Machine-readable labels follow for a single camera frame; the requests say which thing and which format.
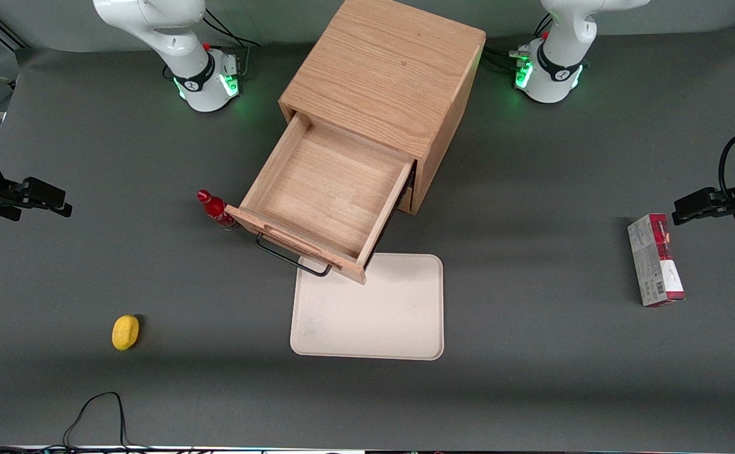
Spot thin black looped cable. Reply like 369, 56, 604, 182
62, 392, 133, 450

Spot red soda bottle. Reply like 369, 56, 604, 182
196, 189, 238, 231

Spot wooden drawer with black handle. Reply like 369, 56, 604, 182
396, 180, 416, 214
224, 113, 416, 285

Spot black right arm base cables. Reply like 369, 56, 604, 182
202, 9, 262, 80

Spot black arm base cables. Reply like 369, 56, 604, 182
482, 14, 552, 75
202, 9, 262, 80

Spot grey and red carton box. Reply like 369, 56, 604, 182
627, 213, 686, 308

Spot oak wooden drawer cabinet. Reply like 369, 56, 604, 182
279, 0, 486, 216

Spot yellow lemon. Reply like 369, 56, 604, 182
112, 315, 141, 351

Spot beige rectangular tray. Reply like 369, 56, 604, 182
290, 252, 445, 361

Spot black left arm base cables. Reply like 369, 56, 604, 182
482, 14, 552, 75

